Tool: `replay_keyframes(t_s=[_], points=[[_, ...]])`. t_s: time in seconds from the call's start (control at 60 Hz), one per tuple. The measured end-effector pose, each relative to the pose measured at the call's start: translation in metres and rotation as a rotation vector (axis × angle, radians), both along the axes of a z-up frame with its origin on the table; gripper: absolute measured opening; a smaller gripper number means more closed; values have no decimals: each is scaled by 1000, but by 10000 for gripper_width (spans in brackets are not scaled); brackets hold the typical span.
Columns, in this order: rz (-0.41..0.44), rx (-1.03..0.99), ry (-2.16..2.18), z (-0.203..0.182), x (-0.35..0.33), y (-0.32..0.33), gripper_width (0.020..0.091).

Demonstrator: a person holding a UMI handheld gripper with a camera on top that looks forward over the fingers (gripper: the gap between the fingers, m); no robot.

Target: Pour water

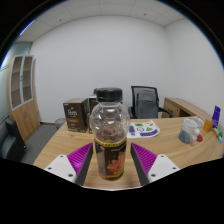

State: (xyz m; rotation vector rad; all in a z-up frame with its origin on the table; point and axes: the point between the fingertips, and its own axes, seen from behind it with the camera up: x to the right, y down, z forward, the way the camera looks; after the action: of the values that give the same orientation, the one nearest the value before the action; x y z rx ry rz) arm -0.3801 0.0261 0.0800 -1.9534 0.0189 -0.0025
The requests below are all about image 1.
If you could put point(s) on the dark brown printed carton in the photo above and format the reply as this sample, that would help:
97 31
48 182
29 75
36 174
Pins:
76 116

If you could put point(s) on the grey waste bin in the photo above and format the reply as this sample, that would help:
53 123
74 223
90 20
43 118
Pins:
60 123

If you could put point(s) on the black leather armchair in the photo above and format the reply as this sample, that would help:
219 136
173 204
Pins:
10 140

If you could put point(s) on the wooden side desk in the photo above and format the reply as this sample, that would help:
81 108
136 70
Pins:
180 106

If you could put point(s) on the purple packet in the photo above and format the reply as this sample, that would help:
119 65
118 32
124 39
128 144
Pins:
216 116

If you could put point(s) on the black carton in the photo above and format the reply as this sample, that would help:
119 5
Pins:
92 104

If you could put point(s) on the white and grey mug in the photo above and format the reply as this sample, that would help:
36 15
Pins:
187 131

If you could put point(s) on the wooden cabinet with glass doors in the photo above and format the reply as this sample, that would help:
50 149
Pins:
25 116

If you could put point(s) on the black mesh office chair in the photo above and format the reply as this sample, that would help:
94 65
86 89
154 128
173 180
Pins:
166 111

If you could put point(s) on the clear bottle with dark label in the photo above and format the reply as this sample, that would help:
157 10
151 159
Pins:
110 153

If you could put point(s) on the white sheet with coloured stickers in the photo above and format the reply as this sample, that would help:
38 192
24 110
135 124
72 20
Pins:
146 129

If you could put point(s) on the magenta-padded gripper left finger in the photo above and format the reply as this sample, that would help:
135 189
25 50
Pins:
60 166

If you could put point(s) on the orange cardboard box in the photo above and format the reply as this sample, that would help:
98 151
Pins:
208 125

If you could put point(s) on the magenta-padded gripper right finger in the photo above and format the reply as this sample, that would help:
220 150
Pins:
163 166

